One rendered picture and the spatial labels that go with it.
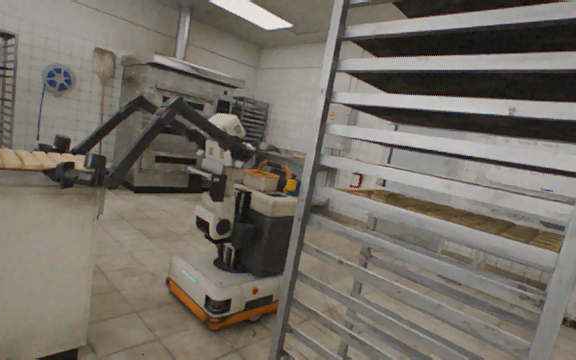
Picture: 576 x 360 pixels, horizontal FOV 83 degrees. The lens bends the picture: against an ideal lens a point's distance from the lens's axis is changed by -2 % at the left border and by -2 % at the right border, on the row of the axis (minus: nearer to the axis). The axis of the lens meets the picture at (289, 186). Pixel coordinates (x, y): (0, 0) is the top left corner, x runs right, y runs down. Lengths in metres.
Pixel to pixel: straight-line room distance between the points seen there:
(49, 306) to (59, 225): 0.36
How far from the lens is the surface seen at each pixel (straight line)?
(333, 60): 0.98
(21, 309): 1.76
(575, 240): 0.75
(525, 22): 0.85
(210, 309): 2.05
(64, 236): 1.66
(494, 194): 0.79
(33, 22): 5.93
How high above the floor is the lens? 1.18
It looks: 8 degrees down
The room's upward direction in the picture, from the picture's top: 10 degrees clockwise
